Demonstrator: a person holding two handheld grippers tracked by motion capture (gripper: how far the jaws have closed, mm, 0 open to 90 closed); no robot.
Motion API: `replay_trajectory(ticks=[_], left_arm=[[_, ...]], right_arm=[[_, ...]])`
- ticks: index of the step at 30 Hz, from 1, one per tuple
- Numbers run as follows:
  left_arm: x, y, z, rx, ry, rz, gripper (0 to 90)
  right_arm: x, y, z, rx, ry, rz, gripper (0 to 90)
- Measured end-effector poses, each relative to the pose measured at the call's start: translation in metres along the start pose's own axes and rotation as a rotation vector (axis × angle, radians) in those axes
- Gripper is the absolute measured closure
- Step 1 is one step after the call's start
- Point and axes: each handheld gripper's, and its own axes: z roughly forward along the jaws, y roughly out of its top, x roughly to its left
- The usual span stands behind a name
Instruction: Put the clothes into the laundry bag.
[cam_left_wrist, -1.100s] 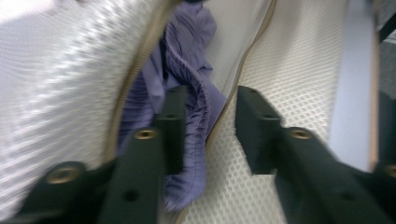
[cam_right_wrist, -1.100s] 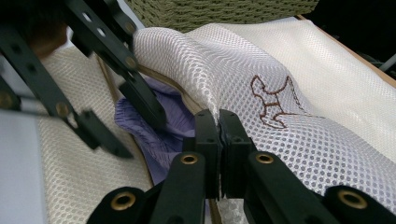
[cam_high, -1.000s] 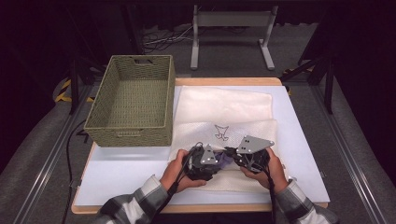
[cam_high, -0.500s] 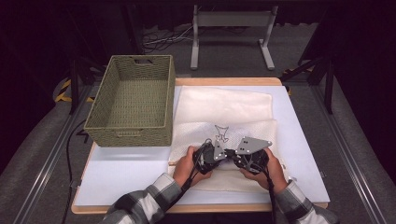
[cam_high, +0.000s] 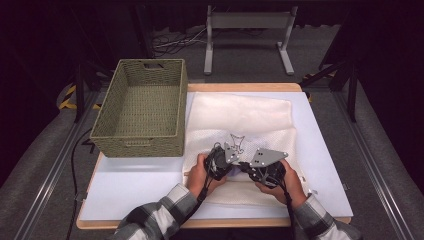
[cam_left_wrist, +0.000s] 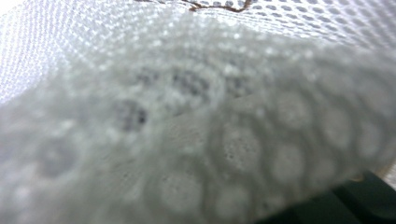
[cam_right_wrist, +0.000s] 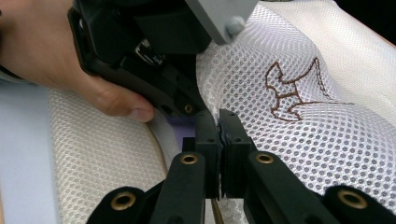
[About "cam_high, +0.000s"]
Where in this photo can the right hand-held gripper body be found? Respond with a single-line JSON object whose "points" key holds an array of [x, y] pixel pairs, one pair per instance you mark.
{"points": [[266, 157]]}

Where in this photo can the person's left hand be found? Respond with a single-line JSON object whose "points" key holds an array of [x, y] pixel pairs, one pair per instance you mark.
{"points": [[196, 173]]}

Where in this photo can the cream mesh laundry bag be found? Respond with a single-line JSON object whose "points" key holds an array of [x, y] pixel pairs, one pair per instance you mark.
{"points": [[233, 113]]}

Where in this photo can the metal floor rail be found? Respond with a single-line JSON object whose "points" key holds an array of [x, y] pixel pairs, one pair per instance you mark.
{"points": [[365, 150], [57, 166]]}

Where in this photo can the green woven basket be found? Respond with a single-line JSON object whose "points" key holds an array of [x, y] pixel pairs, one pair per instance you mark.
{"points": [[140, 148]]}

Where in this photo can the white table mat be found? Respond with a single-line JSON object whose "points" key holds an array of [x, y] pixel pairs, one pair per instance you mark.
{"points": [[133, 193]]}

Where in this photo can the person's right hand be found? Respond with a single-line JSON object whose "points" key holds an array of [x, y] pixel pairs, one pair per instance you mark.
{"points": [[295, 186]]}

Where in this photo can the grey metal stand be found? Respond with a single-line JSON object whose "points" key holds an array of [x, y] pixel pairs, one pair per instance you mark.
{"points": [[248, 20]]}

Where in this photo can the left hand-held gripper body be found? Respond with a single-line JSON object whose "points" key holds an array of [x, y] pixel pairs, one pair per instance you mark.
{"points": [[220, 163]]}

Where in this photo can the black metal stand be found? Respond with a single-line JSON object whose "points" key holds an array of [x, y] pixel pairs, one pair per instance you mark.
{"points": [[352, 93], [79, 93]]}

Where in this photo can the yellow black hazard tape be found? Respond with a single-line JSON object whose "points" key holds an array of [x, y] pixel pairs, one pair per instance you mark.
{"points": [[311, 76], [66, 106]]}

